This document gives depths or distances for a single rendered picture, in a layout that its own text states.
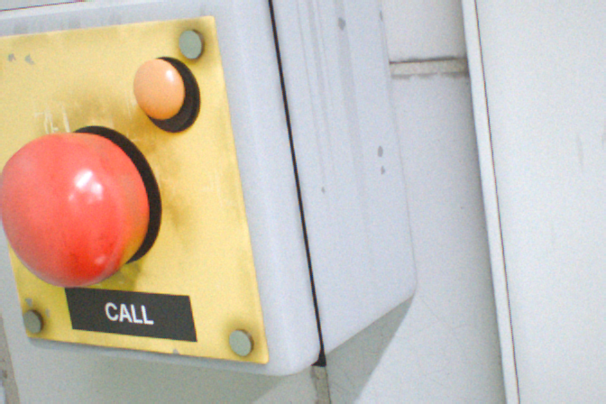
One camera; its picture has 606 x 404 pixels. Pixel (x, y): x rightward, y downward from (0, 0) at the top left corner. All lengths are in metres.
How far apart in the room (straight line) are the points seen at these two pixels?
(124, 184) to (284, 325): 0.05
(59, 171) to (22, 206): 0.01
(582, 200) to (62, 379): 0.24
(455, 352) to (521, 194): 0.07
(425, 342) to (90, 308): 0.10
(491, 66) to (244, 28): 0.07
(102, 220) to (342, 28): 0.08
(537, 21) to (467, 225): 0.07
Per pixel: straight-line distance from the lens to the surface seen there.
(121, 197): 0.30
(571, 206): 0.31
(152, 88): 0.29
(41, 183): 0.30
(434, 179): 0.35
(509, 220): 0.32
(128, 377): 0.45
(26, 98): 0.34
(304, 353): 0.31
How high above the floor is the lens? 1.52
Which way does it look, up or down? 13 degrees down
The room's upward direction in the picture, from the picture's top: 9 degrees counter-clockwise
